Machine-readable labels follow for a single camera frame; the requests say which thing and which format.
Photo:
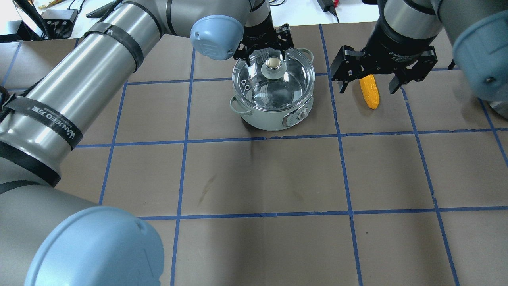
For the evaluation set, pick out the black handheld tool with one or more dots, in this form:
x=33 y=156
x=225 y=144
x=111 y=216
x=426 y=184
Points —
x=104 y=11

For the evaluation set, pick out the pale green electric pot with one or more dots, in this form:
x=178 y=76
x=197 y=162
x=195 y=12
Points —
x=272 y=121

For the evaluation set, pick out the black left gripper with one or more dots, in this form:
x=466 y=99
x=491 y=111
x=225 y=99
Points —
x=260 y=31

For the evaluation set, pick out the yellow corn cob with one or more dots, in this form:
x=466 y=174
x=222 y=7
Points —
x=370 y=91

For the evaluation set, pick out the glass pot lid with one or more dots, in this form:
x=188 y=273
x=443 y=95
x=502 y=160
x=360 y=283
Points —
x=272 y=85

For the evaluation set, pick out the black power adapter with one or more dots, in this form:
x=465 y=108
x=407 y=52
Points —
x=327 y=5

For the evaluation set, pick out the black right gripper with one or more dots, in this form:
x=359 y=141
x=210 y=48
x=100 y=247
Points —
x=393 y=45

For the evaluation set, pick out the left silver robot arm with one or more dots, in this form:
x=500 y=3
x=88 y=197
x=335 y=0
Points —
x=52 y=238

